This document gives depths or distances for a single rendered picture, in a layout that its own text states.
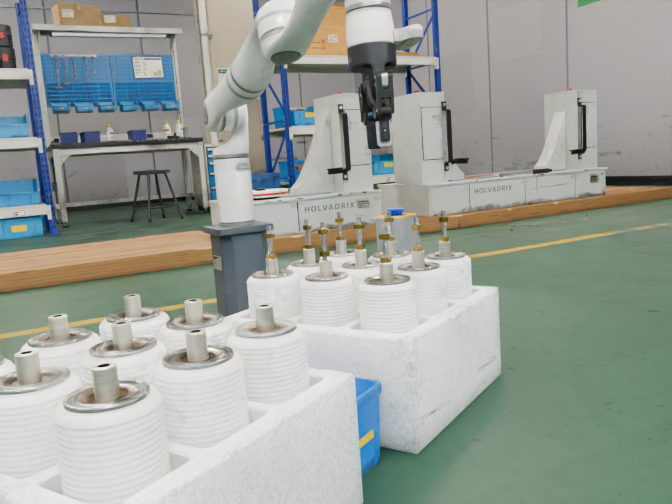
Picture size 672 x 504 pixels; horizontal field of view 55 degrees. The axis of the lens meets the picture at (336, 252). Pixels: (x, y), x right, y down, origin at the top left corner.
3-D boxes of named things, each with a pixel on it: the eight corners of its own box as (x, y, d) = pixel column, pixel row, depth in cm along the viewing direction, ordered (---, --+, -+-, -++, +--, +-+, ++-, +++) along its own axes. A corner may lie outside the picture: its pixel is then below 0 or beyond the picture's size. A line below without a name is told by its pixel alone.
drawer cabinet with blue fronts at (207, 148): (195, 210, 703) (189, 147, 693) (236, 206, 724) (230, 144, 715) (211, 212, 651) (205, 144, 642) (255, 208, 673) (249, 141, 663)
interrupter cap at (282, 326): (222, 337, 77) (221, 332, 77) (261, 322, 83) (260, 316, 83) (272, 343, 73) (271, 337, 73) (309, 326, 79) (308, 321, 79)
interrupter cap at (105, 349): (75, 356, 73) (74, 350, 73) (127, 338, 80) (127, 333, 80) (119, 363, 69) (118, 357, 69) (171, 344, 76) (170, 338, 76)
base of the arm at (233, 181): (214, 225, 168) (208, 160, 166) (248, 222, 172) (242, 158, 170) (226, 227, 160) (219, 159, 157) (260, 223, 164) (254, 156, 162)
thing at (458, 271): (438, 357, 120) (434, 262, 117) (416, 345, 129) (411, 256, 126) (483, 349, 123) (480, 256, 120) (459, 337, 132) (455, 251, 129)
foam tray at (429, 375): (225, 414, 118) (215, 319, 115) (338, 353, 150) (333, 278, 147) (417, 455, 97) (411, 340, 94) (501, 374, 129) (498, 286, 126)
